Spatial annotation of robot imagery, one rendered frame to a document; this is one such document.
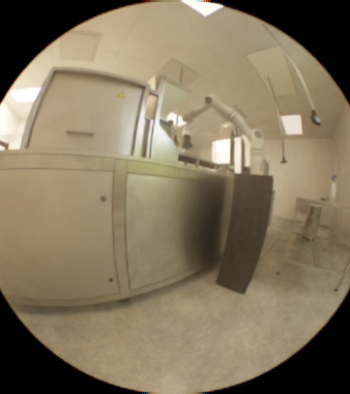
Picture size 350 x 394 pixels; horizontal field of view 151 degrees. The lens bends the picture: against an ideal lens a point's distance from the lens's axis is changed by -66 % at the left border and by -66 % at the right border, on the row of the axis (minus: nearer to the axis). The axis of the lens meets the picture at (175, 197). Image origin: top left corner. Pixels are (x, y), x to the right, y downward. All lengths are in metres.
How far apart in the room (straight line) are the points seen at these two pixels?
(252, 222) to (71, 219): 0.88
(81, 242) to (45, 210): 0.19
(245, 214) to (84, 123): 1.01
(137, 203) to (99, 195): 0.16
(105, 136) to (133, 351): 1.03
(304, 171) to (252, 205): 4.28
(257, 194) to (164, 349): 0.92
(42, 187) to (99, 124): 0.42
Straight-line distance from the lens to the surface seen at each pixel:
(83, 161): 0.51
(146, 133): 0.88
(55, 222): 0.55
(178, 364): 0.71
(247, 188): 0.81
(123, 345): 0.75
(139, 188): 0.55
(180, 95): 1.17
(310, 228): 2.76
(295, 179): 4.95
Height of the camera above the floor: 0.69
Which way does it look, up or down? 5 degrees down
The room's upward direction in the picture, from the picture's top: 4 degrees clockwise
